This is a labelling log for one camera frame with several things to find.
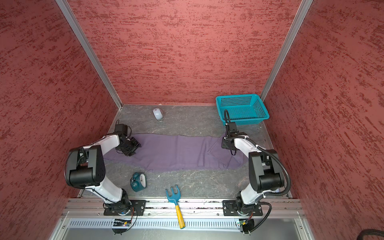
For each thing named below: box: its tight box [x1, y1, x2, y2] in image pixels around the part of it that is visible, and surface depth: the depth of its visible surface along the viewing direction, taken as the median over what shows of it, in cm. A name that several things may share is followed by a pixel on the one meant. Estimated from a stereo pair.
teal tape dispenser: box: [130, 172, 147, 192], surface depth 78 cm
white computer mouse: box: [152, 108, 165, 122], surface depth 109 cm
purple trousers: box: [104, 134, 246, 170], surface depth 94 cm
